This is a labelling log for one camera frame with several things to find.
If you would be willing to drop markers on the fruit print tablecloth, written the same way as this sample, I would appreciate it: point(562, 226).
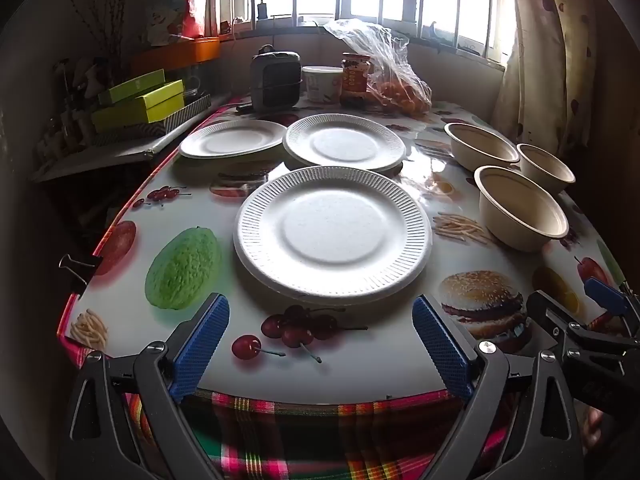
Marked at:
point(200, 210)

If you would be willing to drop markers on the white plastic tub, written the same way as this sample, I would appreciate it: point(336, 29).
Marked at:
point(321, 85)

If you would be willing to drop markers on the striped box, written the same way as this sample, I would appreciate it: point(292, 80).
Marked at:
point(185, 112)

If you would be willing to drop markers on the white rolled tube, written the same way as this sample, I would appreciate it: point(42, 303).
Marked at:
point(185, 132)

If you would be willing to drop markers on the small grey heater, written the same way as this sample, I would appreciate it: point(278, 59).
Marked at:
point(275, 80)

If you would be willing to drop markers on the black binder clip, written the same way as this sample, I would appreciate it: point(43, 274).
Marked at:
point(80, 270)

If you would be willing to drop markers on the orange box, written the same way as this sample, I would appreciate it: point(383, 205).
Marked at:
point(175, 55)

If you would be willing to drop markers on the green box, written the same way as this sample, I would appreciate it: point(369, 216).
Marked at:
point(130, 85)
point(140, 107)

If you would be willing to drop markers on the clear plastic bag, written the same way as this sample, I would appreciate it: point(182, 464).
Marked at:
point(380, 50)

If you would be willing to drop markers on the pile of oranges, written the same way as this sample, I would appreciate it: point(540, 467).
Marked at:
point(405, 97)

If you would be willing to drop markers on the dried branches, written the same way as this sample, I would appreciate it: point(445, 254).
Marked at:
point(100, 15)

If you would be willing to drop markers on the white ribbed paper plate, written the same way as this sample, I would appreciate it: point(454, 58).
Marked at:
point(230, 139)
point(345, 142)
point(330, 230)

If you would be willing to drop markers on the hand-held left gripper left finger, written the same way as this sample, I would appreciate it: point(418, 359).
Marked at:
point(200, 347)

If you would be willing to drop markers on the patterned curtain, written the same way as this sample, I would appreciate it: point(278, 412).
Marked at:
point(540, 60)

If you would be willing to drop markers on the beige paper bowl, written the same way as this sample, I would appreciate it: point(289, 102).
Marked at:
point(480, 145)
point(520, 210)
point(547, 167)

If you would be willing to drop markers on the small dark bottle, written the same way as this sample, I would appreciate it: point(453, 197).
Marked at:
point(262, 10)

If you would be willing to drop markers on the glass jar with red label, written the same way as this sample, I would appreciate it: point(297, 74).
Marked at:
point(356, 80)

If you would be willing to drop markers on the grey flat board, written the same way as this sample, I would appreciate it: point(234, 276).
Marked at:
point(100, 157)

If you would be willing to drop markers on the colourful printed box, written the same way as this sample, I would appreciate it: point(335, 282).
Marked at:
point(165, 5)

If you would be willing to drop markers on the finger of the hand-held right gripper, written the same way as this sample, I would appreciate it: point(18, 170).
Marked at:
point(547, 317)
point(606, 292)

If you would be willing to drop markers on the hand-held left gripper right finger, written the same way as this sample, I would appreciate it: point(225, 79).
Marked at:
point(440, 347)

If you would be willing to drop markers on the plaid cloth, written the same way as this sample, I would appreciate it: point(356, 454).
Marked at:
point(310, 435)

